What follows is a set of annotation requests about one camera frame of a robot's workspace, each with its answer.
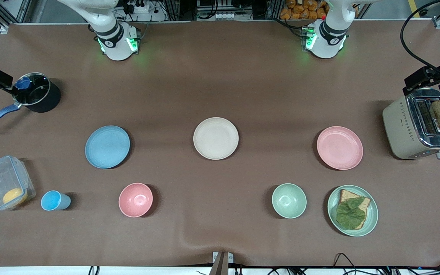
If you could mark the pink plate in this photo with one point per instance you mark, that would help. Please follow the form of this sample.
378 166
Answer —
340 148

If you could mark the blue plate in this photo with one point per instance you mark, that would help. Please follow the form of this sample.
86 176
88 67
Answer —
107 147

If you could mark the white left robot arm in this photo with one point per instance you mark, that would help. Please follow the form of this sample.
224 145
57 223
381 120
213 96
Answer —
327 42

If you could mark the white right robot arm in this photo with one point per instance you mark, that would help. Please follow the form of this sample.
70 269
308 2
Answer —
117 46

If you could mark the beige chrome toaster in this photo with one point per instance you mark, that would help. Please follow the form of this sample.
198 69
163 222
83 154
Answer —
399 130

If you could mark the yellow food piece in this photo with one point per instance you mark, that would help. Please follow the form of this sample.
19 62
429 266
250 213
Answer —
13 196

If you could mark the blue cup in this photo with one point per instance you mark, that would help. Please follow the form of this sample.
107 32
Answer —
54 201

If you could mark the bread slice under lettuce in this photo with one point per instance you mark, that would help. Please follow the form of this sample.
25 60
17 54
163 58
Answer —
346 195

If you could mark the green plate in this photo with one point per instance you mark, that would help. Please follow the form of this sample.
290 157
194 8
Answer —
372 214

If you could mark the bag of orange buns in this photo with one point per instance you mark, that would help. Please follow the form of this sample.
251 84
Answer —
300 11

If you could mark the green lettuce leaf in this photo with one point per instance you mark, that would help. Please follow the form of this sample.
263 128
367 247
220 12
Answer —
350 214

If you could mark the white power strip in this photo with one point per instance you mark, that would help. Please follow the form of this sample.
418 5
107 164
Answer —
139 8
224 16

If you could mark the pink bowl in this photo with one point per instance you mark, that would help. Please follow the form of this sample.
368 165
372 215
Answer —
135 200

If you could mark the green bowl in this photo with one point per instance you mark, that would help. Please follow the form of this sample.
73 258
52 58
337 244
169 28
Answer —
289 201

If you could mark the brown table cloth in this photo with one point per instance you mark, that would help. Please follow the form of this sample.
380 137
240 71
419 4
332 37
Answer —
220 76

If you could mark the beige plate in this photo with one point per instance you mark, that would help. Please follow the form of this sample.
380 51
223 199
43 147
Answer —
215 138

